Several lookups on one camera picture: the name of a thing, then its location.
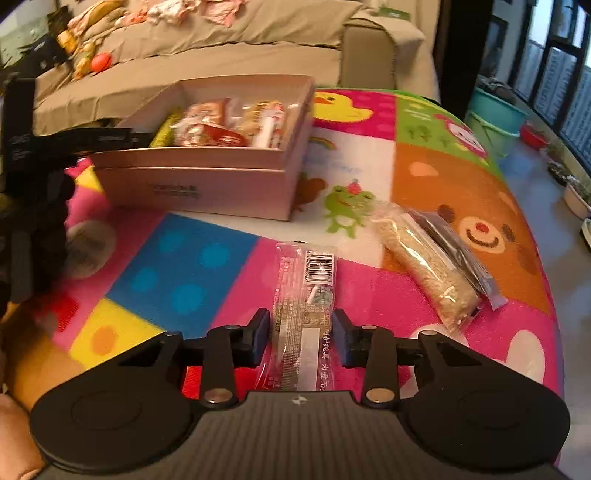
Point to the clear long snack packet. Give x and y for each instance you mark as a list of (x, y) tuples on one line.
[(300, 286)]

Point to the clear cracker packet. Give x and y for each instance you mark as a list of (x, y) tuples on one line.
[(247, 120)]

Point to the sesame bar packet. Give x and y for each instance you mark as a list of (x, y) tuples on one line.
[(425, 258)]

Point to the pink cardboard box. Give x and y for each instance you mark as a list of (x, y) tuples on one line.
[(207, 189)]

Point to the green snack packet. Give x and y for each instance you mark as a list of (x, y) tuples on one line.
[(165, 131)]

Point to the black framed window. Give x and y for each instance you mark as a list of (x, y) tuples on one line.
[(558, 78)]

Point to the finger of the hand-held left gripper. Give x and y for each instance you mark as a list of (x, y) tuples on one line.
[(106, 138)]

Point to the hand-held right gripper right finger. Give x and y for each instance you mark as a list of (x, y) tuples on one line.
[(340, 339)]

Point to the red ball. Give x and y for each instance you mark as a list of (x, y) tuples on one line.
[(101, 62)]

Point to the person's left forearm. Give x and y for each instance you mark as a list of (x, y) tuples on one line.
[(41, 369)]

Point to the black door frame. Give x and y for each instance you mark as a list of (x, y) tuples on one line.
[(461, 50)]

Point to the beige covered sofa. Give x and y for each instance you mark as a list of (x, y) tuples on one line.
[(277, 60)]

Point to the dark snack bar packet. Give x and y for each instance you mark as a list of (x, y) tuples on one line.
[(461, 258)]

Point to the white red snack stick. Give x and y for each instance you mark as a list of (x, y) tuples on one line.
[(268, 127)]

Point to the pile of clothes and toys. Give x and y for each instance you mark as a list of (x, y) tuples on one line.
[(87, 32)]

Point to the green flat packet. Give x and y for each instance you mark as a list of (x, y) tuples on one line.
[(393, 13)]

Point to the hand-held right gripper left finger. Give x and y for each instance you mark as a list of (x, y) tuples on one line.
[(261, 339)]

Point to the white plant pot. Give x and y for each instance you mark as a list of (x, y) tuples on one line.
[(577, 201)]

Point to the red plastic basin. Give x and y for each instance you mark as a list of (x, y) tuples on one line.
[(534, 136)]

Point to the red white snack packet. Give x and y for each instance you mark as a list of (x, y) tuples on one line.
[(203, 117)]

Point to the colourful cartoon play mat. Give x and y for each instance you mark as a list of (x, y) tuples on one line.
[(184, 267)]

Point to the teal plastic bucket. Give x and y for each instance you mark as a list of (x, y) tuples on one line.
[(501, 108)]

